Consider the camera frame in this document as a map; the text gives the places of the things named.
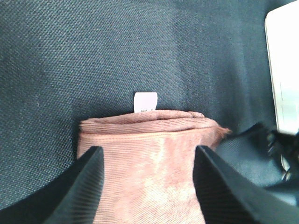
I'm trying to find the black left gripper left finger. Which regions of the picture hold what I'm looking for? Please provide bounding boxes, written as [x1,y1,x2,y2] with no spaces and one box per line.
[43,146,105,224]

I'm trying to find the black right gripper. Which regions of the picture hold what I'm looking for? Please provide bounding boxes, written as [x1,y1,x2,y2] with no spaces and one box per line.
[233,122,299,189]

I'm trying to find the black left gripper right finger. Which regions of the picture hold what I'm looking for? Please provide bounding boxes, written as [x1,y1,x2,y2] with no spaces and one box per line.
[193,146,299,224]

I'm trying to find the brown microfiber towel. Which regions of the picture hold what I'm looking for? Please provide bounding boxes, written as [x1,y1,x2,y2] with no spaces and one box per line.
[77,107,230,224]

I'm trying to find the white plastic basket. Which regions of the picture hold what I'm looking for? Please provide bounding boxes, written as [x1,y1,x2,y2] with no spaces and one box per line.
[264,0,299,135]

